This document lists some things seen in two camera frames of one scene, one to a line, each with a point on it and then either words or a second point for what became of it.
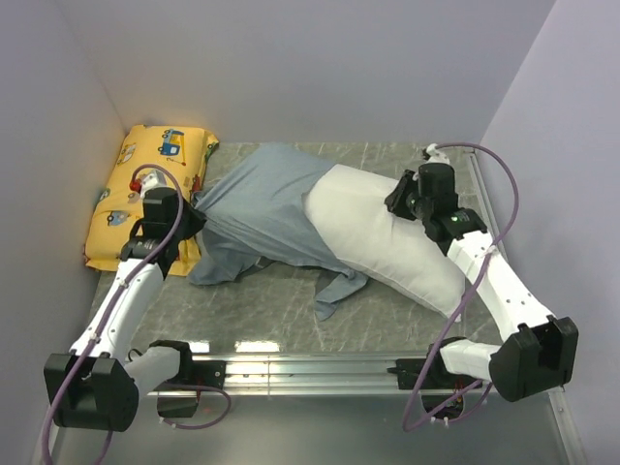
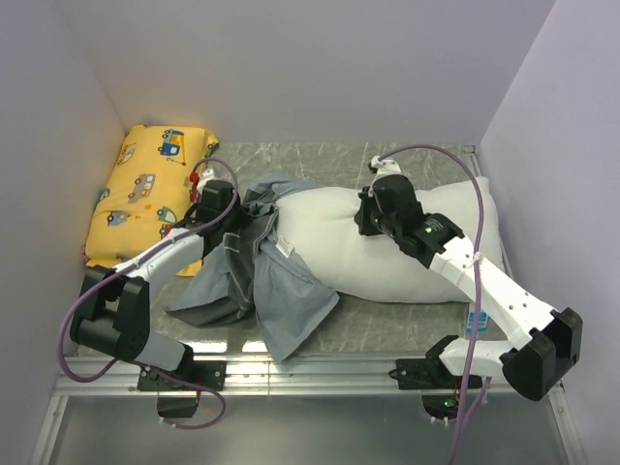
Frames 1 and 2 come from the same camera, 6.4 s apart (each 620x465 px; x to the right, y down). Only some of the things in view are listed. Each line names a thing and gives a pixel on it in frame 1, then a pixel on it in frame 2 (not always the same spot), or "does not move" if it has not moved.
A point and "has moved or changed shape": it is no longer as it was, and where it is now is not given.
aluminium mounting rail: (325, 375) does not move
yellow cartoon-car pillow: (183, 151) does not move
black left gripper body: (190, 222) to (236, 218)
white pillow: (349, 205) has moved or changed shape
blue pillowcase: (253, 202) to (248, 273)
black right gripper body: (407, 201) to (366, 226)
